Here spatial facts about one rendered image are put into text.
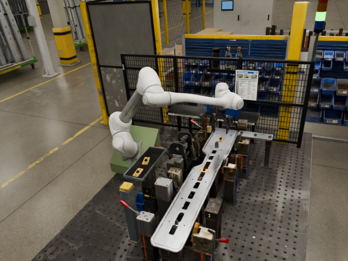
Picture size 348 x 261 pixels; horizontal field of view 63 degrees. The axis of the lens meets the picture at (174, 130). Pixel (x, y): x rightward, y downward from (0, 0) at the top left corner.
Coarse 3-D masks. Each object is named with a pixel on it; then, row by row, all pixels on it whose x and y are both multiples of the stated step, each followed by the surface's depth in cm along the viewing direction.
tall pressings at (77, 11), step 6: (72, 0) 1043; (90, 0) 1121; (66, 6) 1043; (72, 12) 1038; (78, 12) 1063; (72, 18) 1047; (78, 18) 1073; (78, 24) 1066; (72, 30) 1079; (78, 30) 1068; (84, 30) 1098; (72, 36) 1086; (78, 36) 1077; (84, 36) 1102
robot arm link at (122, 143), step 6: (120, 132) 239; (126, 132) 241; (114, 138) 233; (120, 138) 232; (126, 138) 234; (132, 138) 245; (114, 144) 232; (120, 144) 230; (126, 144) 233; (132, 144) 239; (114, 150) 235; (120, 150) 233; (126, 150) 235; (132, 150) 240; (126, 156) 244; (132, 156) 248
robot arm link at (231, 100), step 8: (176, 96) 203; (184, 96) 206; (192, 96) 207; (200, 96) 207; (224, 96) 209; (232, 96) 207; (208, 104) 207; (216, 104) 206; (224, 104) 207; (232, 104) 207; (240, 104) 206
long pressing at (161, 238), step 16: (224, 128) 261; (208, 144) 238; (224, 144) 237; (208, 160) 218; (192, 176) 202; (208, 176) 201; (208, 192) 188; (176, 208) 176; (192, 208) 175; (160, 224) 165; (192, 224) 164; (160, 240) 155; (176, 240) 154
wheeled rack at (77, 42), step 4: (64, 8) 995; (68, 8) 988; (72, 8) 980; (72, 20) 1108; (72, 24) 1106; (76, 24) 1006; (76, 40) 1090; (80, 40) 1033; (84, 40) 1088; (76, 44) 1043; (80, 44) 1036; (84, 44) 1053; (80, 48) 1050
